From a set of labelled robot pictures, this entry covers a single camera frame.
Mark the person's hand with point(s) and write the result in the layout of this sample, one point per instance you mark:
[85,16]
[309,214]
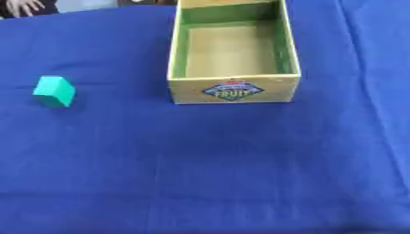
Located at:
[22,5]

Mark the tan cardboard box green inside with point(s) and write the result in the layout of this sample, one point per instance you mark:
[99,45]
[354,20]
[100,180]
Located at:
[231,91]

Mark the person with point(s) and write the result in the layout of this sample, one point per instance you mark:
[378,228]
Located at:
[49,6]

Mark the teal green block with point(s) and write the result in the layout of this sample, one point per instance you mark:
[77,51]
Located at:
[54,90]

